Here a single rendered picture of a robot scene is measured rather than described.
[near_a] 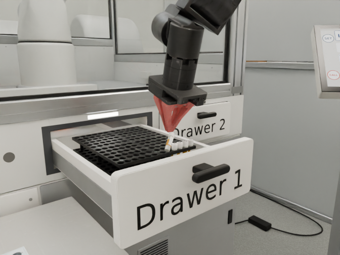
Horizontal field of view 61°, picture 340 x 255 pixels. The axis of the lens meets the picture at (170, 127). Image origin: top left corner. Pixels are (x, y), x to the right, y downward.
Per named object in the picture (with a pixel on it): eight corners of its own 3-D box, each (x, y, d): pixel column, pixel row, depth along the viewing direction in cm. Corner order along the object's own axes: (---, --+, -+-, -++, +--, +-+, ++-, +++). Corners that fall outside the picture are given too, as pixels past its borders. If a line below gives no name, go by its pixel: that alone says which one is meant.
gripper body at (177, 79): (178, 108, 48) (185, 65, 44) (146, 85, 55) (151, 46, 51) (206, 102, 52) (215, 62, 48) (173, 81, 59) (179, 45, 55)
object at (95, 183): (238, 183, 57) (240, 154, 55) (123, 231, 41) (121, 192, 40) (132, 139, 87) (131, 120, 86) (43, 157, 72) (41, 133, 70)
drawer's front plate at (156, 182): (250, 191, 57) (254, 138, 54) (119, 251, 39) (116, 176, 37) (243, 188, 58) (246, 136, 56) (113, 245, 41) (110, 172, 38)
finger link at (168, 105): (162, 140, 54) (169, 94, 49) (142, 123, 58) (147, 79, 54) (190, 133, 57) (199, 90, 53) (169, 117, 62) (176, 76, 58)
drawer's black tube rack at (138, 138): (195, 174, 60) (196, 145, 59) (121, 200, 50) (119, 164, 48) (138, 149, 77) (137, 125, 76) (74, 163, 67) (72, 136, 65)
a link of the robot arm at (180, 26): (179, 20, 44) (211, 24, 46) (163, 12, 49) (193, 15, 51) (172, 65, 47) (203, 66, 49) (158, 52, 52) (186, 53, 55)
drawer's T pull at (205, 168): (230, 172, 46) (231, 164, 45) (196, 185, 41) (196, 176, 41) (214, 166, 48) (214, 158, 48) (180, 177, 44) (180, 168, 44)
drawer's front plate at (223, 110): (229, 133, 100) (231, 101, 98) (163, 149, 83) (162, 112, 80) (225, 132, 101) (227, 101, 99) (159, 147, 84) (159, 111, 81)
